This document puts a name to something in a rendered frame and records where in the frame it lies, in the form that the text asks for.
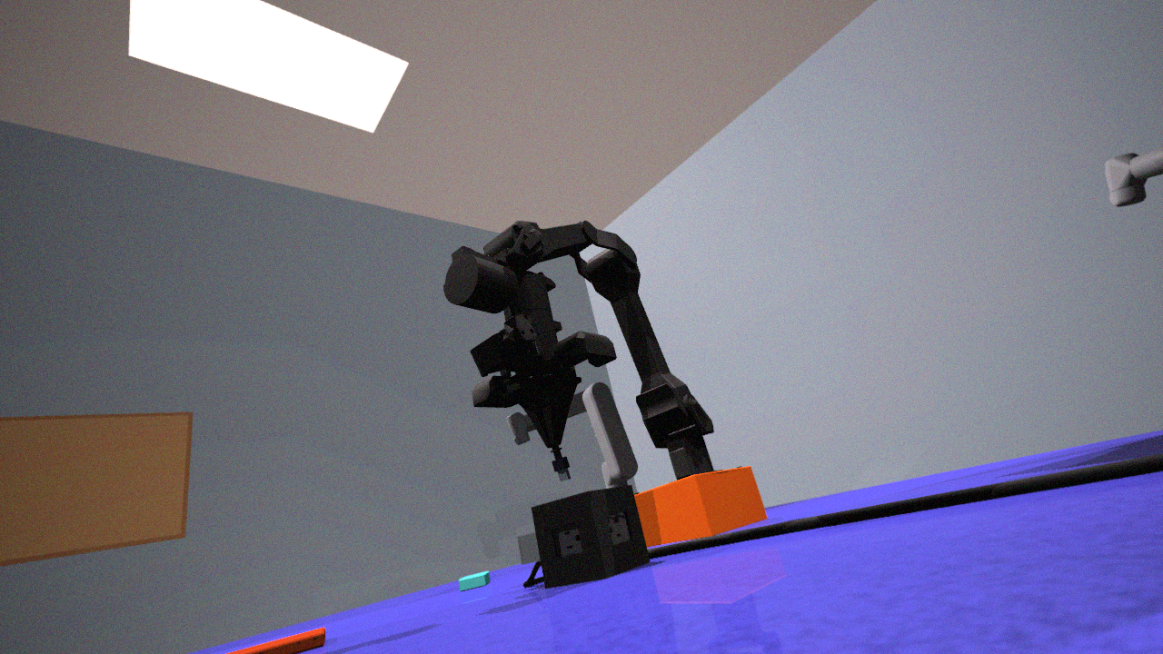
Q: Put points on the teal rectangular block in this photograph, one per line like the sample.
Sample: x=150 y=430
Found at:
x=475 y=581

